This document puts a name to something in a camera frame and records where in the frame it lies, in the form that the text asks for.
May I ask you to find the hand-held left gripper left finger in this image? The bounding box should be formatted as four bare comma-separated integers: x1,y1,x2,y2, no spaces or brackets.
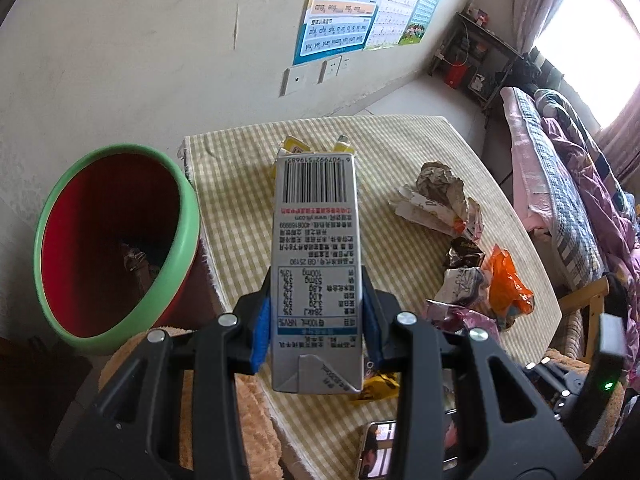
50,266,281,480

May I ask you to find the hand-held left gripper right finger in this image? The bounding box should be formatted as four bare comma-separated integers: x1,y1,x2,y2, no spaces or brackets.
361,264,586,480

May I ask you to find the yellow snack wrapper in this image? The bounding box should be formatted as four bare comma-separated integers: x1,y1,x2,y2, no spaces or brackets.
350,372,401,406

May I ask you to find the white wrapper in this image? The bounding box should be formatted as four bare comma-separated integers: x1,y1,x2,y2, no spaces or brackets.
432,266,491,307

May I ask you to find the grey milk carton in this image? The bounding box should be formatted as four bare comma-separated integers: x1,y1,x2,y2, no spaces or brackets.
271,151,364,395

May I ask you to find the dark shiny wrapper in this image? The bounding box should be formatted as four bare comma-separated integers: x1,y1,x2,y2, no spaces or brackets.
444,237,486,270

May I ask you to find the orange plastic bag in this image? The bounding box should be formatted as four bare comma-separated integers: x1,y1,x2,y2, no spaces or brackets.
487,244,536,331

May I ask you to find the red bin with green rim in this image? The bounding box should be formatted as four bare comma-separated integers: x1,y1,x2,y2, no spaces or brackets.
33,144,216,356

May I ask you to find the tan fluffy cushion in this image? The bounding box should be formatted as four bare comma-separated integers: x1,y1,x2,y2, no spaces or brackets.
546,347,626,413
97,325,283,472

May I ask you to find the pink purple wrapper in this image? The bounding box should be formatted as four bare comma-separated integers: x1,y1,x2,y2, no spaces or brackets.
425,299,501,344

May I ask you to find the smartphone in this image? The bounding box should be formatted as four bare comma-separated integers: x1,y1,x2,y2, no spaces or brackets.
357,420,401,479

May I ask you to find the crumpled brown paper wrapper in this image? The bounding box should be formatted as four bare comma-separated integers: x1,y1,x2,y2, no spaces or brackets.
389,185,485,241

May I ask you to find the yellow checked tablecloth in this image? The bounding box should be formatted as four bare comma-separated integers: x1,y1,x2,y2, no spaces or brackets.
181,115,560,463

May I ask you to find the grey crumpled scrap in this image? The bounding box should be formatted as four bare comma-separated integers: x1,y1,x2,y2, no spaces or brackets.
119,241,162,292

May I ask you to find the crumpled brown paper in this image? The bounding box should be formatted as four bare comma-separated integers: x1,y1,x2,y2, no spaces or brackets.
417,161,468,211

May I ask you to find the bed with quilts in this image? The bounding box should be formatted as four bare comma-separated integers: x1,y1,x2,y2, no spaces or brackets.
500,85,640,283

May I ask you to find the crushed yellow drink carton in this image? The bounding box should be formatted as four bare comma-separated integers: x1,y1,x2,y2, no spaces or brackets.
272,134,357,179

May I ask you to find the red box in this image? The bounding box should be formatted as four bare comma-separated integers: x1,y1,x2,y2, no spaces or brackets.
444,62,469,88

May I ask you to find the black bag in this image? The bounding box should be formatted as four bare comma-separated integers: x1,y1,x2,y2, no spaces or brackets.
520,47,567,93

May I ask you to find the black metal shelf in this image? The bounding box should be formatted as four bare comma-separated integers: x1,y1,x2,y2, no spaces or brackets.
427,2,523,111

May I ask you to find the window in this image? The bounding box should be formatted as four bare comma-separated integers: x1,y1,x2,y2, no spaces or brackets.
535,0,640,131

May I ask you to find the beige curtain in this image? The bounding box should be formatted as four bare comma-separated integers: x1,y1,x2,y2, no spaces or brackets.
512,0,586,56

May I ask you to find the wooden chair frame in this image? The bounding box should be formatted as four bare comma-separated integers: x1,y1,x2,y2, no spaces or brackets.
557,275,612,361

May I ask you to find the large white wall switch plate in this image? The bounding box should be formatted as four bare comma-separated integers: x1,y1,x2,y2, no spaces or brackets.
279,64,317,97

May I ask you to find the white wall socket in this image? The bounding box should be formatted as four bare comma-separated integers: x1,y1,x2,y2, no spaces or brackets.
318,57,343,84

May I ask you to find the blue wall poster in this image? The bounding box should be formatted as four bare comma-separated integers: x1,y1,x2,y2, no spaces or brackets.
292,0,393,66

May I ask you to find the white and green wall poster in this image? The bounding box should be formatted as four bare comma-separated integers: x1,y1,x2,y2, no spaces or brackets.
362,0,453,52

